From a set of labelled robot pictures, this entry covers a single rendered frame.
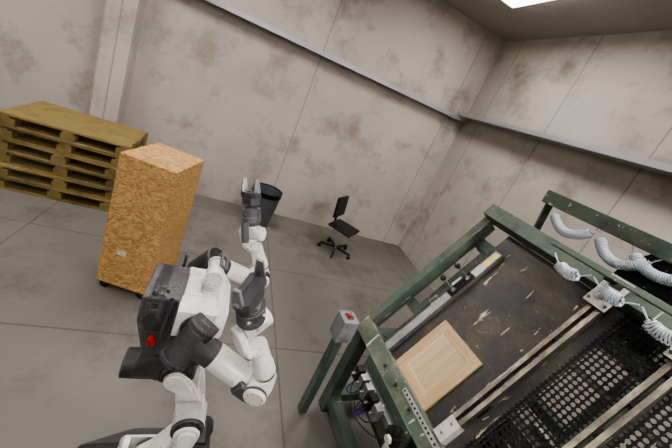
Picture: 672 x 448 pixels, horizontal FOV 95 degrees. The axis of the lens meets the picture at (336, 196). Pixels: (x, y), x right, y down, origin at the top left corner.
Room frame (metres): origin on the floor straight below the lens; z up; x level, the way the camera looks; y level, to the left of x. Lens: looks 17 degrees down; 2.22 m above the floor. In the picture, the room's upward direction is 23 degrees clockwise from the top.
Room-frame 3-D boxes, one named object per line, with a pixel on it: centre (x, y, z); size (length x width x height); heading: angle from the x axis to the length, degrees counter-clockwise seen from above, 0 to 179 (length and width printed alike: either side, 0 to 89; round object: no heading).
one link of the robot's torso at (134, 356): (0.97, 0.40, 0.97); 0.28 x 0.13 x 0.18; 112
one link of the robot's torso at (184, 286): (0.98, 0.37, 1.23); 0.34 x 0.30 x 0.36; 22
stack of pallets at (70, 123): (3.28, 3.00, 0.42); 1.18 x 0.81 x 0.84; 112
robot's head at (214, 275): (1.00, 0.31, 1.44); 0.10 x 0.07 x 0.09; 22
